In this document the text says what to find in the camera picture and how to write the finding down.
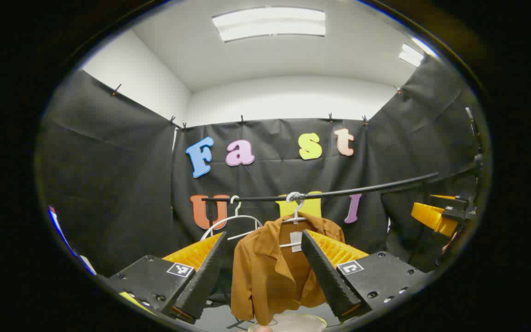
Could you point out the black backdrop cloth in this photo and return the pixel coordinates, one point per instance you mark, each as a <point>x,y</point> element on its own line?
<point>122,184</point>

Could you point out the small ceiling light panel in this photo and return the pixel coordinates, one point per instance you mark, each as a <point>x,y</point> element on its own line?
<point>410,55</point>

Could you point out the white round laundry hamper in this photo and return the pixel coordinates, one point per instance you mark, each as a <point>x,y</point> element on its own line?
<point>300,323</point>

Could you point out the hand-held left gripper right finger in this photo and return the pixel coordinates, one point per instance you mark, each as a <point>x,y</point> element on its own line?
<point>327,276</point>

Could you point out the black clothes rack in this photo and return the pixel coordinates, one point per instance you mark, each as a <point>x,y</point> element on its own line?
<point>362,189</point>

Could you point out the large ceiling light panel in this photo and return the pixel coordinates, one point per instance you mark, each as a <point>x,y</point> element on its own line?
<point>270,23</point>

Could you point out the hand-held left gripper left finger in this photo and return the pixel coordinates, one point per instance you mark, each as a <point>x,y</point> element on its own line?
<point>201,281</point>

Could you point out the brown shirt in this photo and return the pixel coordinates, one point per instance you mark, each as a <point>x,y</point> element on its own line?
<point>265,276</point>

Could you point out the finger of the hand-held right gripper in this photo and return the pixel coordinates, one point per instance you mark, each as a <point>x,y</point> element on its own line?
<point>433,216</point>
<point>443,198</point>

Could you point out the white plastic clothes hanger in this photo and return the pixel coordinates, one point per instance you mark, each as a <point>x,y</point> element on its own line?
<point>297,213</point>
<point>237,210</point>

